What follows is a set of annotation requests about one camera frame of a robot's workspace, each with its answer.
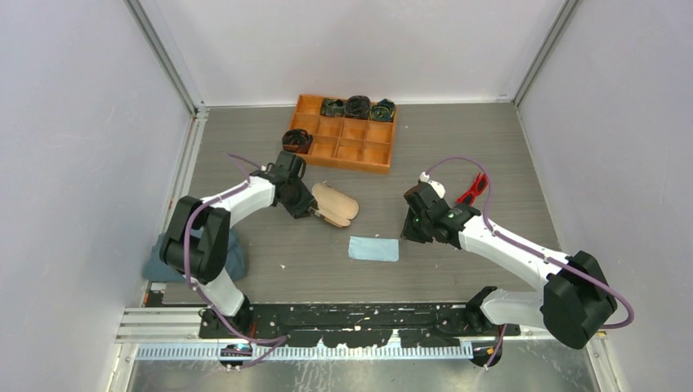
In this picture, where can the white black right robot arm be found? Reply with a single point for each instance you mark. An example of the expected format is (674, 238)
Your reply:
(569, 296)

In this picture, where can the rolled black brown tie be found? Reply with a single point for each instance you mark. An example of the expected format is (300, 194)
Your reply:
(357, 107)

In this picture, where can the dark blue-grey cloth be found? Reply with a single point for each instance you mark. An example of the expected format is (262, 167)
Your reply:
(155, 270)

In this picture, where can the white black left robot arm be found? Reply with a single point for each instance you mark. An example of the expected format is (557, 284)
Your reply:
(197, 238)

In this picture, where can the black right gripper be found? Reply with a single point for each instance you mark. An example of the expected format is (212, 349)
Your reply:
(409, 232)

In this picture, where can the rolled green patterned tie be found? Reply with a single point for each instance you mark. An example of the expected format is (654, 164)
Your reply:
(383, 111)

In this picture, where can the light blue cleaning cloth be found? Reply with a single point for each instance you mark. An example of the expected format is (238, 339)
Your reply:
(373, 249)

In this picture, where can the red sunglasses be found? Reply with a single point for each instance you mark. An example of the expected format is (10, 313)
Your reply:
(475, 190)

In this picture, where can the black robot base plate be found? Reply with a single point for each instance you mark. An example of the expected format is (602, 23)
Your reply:
(363, 325)

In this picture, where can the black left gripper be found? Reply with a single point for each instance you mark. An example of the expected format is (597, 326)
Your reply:
(299, 210)

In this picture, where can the orange wooden divided tray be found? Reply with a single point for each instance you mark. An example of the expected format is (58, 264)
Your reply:
(344, 143)

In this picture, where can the rolled dark green tie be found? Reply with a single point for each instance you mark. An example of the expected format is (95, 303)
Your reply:
(333, 108)

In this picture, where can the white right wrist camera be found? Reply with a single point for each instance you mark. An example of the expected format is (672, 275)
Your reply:
(424, 177)

